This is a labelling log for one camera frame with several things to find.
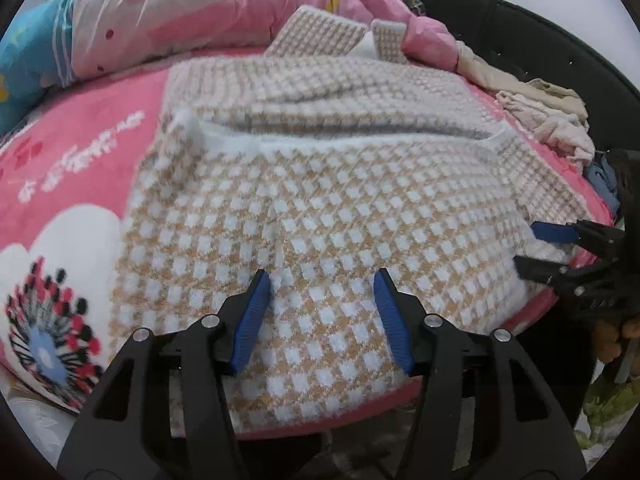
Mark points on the blue cloth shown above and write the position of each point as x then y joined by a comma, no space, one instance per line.
600,180

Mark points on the beige garment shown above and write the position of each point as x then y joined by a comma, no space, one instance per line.
480,67

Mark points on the person's right hand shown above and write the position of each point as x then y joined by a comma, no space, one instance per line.
607,342

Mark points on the pale fuzzy cloth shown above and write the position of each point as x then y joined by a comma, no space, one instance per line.
560,130

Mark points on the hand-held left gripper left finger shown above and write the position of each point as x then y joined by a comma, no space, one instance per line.
252,320

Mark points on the beige white checked sweater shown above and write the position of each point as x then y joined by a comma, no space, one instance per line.
350,200

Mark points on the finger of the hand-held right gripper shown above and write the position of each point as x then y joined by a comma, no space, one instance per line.
537,267
550,231

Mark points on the pink printed duvet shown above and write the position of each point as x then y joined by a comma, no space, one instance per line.
175,15

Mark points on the pink floral bed blanket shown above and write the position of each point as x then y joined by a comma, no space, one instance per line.
75,160

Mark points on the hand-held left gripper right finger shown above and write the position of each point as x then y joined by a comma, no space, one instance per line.
390,320

